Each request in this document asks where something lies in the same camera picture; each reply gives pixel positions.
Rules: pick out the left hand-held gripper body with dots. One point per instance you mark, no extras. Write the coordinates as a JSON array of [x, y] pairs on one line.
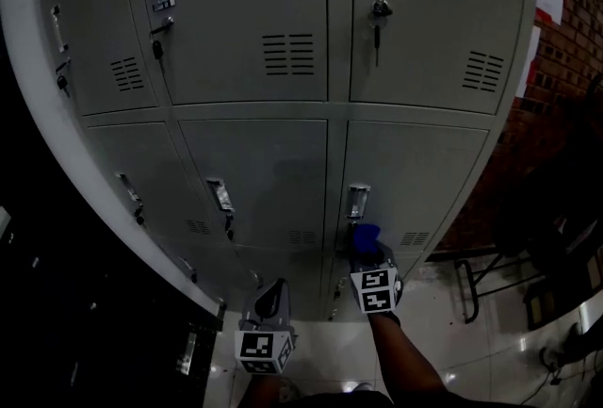
[[256, 345]]

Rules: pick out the grey metal locker cabinet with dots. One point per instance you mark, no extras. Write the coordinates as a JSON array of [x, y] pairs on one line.
[[339, 43]]

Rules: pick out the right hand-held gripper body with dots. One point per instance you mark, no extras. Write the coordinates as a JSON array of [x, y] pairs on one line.
[[377, 290]]

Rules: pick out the black clothes rack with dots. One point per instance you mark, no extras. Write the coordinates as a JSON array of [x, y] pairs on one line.
[[473, 298]]

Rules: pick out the black key in lock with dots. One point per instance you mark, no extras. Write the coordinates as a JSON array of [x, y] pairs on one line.
[[140, 217], [157, 50], [229, 227], [62, 81], [380, 9]]

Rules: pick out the person's left forearm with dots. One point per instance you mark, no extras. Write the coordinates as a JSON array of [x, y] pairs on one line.
[[259, 389]]

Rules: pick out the person's right forearm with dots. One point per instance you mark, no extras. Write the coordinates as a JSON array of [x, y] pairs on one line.
[[405, 359]]

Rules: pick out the brown wooden stand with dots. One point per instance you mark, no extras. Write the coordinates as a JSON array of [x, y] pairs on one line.
[[551, 307]]

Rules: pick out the grey metal locker door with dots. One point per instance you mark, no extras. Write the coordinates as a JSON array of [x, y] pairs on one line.
[[419, 170]]

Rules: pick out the blue cloth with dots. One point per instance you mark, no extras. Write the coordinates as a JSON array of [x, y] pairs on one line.
[[365, 236]]

